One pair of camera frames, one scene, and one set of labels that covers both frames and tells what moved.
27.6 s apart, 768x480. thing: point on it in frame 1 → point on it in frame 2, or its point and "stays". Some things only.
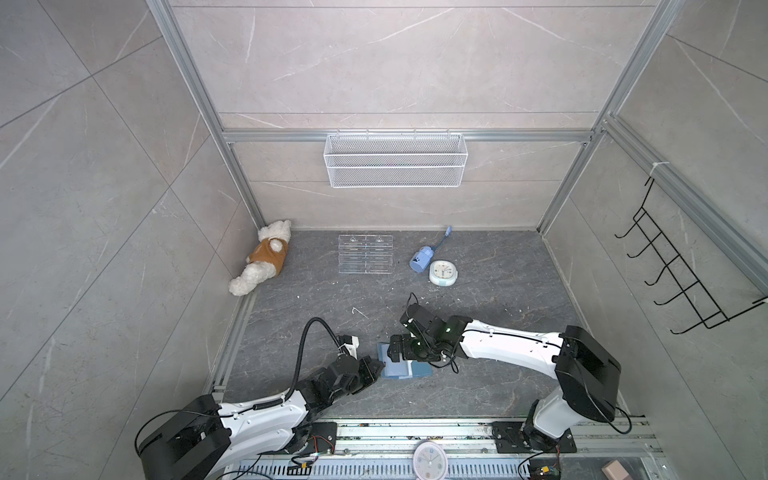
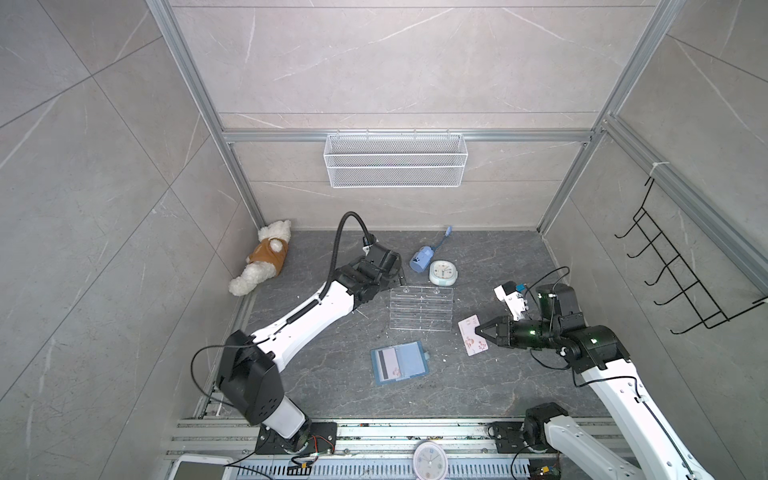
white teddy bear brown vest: [267, 259] stays
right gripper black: [404, 341] → [505, 331]
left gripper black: [367, 365] → [397, 269]
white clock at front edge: [430, 461] stays
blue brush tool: [423, 257] stays
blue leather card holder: [403, 368] stays
